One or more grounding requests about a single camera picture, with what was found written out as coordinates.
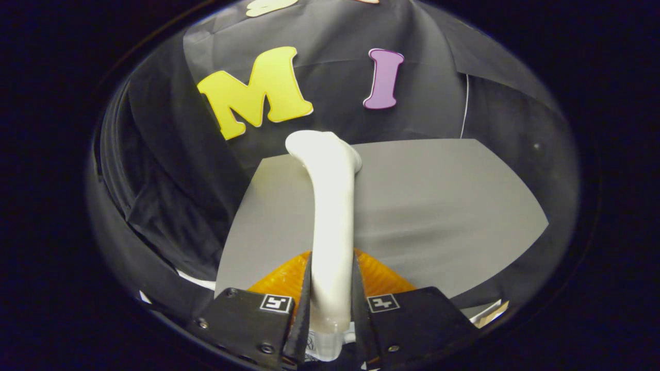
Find grey cabinet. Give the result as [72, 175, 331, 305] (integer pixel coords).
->
[214, 138, 550, 317]

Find white cable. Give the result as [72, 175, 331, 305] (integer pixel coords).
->
[460, 74, 470, 139]

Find white shirt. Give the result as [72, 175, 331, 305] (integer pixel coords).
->
[175, 268, 217, 292]

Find cardboard piece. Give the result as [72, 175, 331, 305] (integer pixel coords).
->
[469, 300, 510, 329]

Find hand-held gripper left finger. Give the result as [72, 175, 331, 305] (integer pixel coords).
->
[188, 250, 314, 369]

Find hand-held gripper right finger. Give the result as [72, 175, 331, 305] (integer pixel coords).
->
[352, 248, 480, 369]

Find black backdrop cloth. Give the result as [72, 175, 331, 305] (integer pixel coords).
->
[88, 0, 581, 320]

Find black suit jacket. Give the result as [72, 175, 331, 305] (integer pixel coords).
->
[101, 77, 253, 289]

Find white garment steamer wand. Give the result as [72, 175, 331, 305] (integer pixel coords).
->
[285, 130, 362, 361]

